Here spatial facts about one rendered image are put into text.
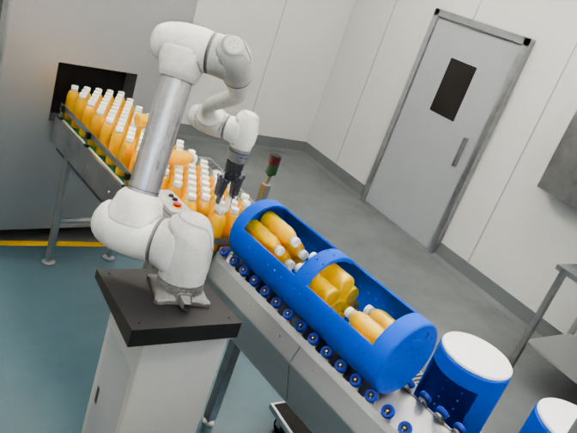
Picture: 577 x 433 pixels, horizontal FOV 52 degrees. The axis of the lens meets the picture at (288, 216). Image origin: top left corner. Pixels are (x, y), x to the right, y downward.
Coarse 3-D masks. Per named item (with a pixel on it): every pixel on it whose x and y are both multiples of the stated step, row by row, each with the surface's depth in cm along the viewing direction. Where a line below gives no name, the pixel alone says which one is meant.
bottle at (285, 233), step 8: (264, 216) 240; (272, 216) 239; (264, 224) 240; (272, 224) 236; (280, 224) 235; (272, 232) 237; (280, 232) 233; (288, 232) 232; (280, 240) 234; (288, 240) 232
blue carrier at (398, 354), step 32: (288, 224) 253; (256, 256) 227; (320, 256) 212; (288, 288) 213; (384, 288) 208; (320, 320) 202; (416, 320) 188; (352, 352) 191; (384, 352) 182; (416, 352) 193; (384, 384) 190
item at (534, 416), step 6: (534, 408) 205; (534, 414) 202; (528, 420) 205; (534, 420) 200; (540, 420) 198; (522, 426) 210; (528, 426) 203; (534, 426) 199; (540, 426) 196; (522, 432) 206; (528, 432) 201; (534, 432) 198; (540, 432) 196; (546, 432) 194
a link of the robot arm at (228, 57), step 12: (216, 36) 181; (228, 36) 177; (216, 48) 178; (228, 48) 176; (240, 48) 176; (204, 60) 181; (216, 60) 179; (228, 60) 177; (240, 60) 178; (252, 60) 186; (216, 72) 183; (228, 72) 182; (240, 72) 182; (252, 72) 189; (228, 84) 191; (240, 84) 190
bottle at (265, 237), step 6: (252, 222) 239; (258, 222) 240; (246, 228) 239; (252, 228) 237; (258, 228) 236; (264, 228) 236; (252, 234) 237; (258, 234) 234; (264, 234) 233; (270, 234) 233; (258, 240) 234; (264, 240) 232; (270, 240) 231; (276, 240) 231; (264, 246) 232; (270, 246) 230; (276, 246) 229; (270, 252) 232
